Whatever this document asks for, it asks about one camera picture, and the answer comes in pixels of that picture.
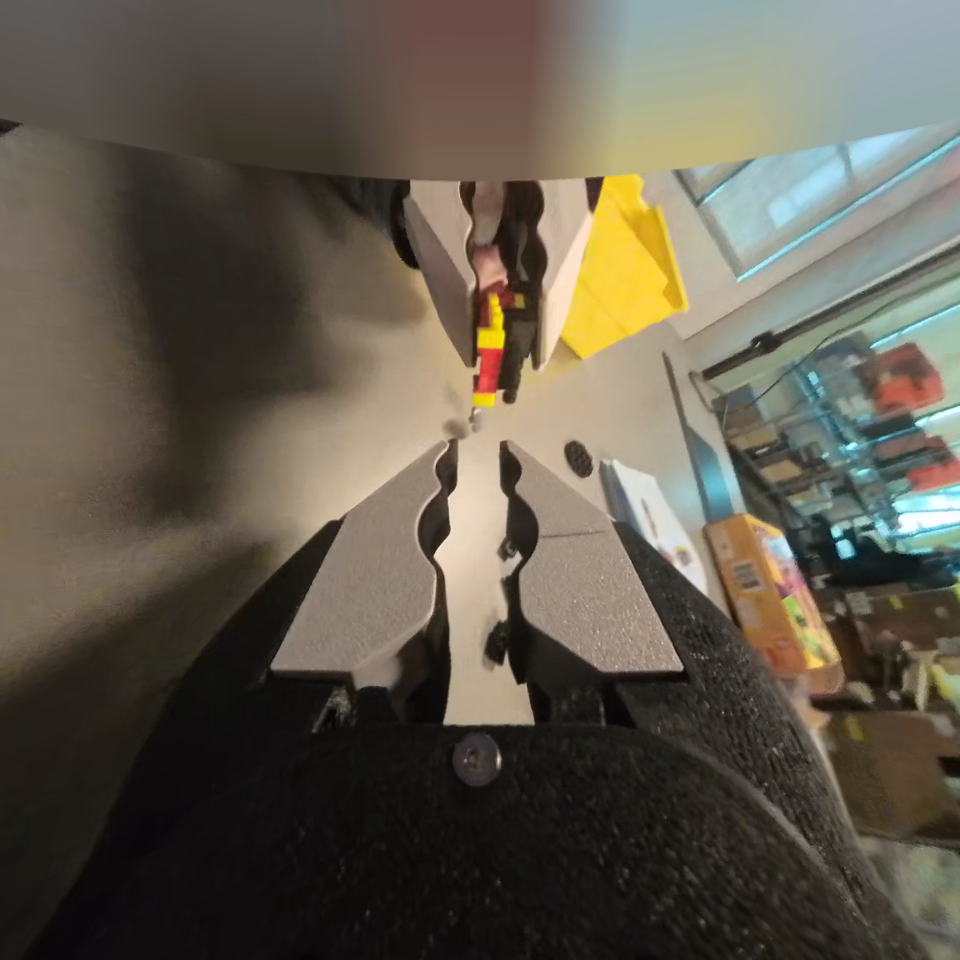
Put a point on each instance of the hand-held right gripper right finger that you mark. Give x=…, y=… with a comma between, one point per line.
x=592, y=592

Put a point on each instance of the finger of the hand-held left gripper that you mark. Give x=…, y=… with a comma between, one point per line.
x=566, y=247
x=442, y=247

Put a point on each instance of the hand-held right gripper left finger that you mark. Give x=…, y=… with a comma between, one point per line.
x=367, y=585

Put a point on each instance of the partly built lego model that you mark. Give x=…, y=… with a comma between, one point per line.
x=491, y=352

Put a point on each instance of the small black lego piece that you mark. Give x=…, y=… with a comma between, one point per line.
x=508, y=549
x=495, y=641

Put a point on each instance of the lego instruction booklet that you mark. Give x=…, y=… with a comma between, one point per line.
x=652, y=517

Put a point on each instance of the round black lego plate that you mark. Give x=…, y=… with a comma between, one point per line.
x=578, y=458

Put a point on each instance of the small grey lego piece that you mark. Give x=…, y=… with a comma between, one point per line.
x=459, y=426

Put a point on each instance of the orange lego box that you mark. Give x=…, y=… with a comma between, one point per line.
x=772, y=600

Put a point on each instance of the person's left hand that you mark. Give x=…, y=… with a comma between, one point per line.
x=486, y=259

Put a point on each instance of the yellow plastic bin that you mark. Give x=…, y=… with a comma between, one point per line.
x=622, y=277

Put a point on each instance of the grey upright board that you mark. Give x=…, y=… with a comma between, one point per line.
x=709, y=465

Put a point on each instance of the window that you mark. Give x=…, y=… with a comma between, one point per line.
x=825, y=195

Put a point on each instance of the black pole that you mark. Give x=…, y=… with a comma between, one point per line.
x=825, y=315

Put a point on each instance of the metal storage shelf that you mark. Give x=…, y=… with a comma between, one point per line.
x=840, y=450

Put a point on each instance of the cardboard box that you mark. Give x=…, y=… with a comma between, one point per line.
x=892, y=772

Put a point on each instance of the red box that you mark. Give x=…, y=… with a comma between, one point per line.
x=926, y=461
x=900, y=379

